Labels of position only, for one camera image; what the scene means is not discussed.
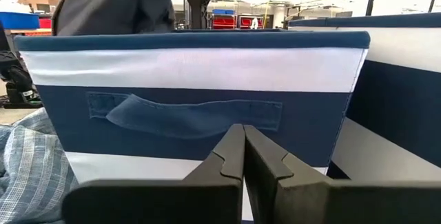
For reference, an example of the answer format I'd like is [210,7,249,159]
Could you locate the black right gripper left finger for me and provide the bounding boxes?
[61,123,246,224]

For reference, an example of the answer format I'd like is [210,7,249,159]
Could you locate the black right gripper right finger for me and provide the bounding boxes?
[243,124,441,224]

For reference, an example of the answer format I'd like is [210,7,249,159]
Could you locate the light blue striped shirt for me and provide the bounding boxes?
[0,106,81,224]

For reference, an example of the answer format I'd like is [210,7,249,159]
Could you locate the navy white striped fabric bin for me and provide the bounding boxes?
[13,29,371,222]
[287,12,441,183]

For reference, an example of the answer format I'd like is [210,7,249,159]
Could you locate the red storage shelf bins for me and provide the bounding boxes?
[211,13,237,30]
[238,16,265,30]

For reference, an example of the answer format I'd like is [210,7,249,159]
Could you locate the person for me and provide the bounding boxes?
[51,0,179,36]

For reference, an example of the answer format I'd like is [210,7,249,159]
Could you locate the blue plastic crate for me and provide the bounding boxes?
[0,11,41,30]

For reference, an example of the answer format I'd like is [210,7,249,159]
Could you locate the small black camera on mount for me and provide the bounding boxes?
[0,20,44,110]

